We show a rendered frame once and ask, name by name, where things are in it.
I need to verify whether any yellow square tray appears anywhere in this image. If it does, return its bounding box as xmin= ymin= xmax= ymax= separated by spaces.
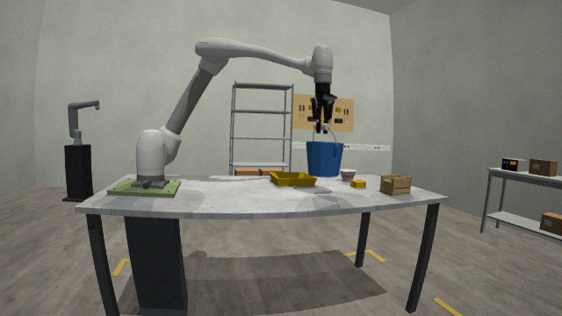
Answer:
xmin=269 ymin=172 xmax=317 ymax=186

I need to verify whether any wooden crate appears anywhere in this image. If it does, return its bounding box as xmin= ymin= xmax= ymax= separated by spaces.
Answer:
xmin=379 ymin=175 xmax=412 ymax=196

